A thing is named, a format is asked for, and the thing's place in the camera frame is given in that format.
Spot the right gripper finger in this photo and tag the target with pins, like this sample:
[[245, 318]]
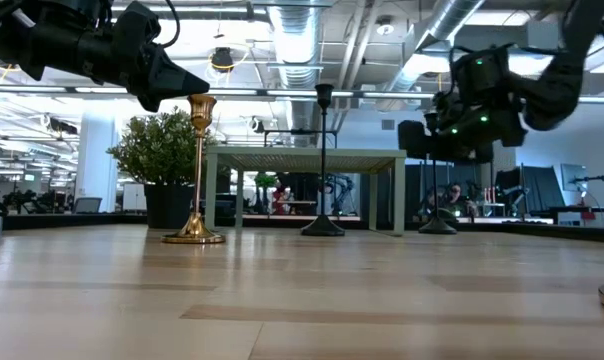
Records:
[[413, 140]]

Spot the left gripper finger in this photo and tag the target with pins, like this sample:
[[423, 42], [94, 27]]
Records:
[[172, 82]]

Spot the tall gold candlestick holder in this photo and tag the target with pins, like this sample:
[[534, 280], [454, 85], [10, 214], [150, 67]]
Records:
[[202, 112]]

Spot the black candlestick holder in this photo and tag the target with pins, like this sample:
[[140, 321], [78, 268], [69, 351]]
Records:
[[437, 227], [323, 227]]

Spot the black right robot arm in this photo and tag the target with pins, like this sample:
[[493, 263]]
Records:
[[557, 85]]

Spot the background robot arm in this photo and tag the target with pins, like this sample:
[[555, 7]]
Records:
[[343, 192], [514, 192]]

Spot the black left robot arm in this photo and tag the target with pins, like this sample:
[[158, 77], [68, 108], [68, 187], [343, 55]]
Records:
[[57, 50]]

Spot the seated person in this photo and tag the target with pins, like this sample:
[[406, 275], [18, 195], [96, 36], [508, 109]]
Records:
[[454, 195]]

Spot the black ceiling device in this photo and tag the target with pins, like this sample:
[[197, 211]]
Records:
[[222, 59]]

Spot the potted green plant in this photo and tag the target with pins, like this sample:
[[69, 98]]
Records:
[[157, 150]]

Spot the grey computer monitor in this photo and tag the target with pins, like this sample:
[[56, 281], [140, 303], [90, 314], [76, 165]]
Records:
[[574, 177]]

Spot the green perforated metal shelf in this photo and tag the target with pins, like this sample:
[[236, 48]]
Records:
[[302, 161]]

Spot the small green plant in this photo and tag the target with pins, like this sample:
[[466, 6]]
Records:
[[266, 180]]

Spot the black aluminium rail frame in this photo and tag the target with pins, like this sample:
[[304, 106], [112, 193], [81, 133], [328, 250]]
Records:
[[57, 220]]

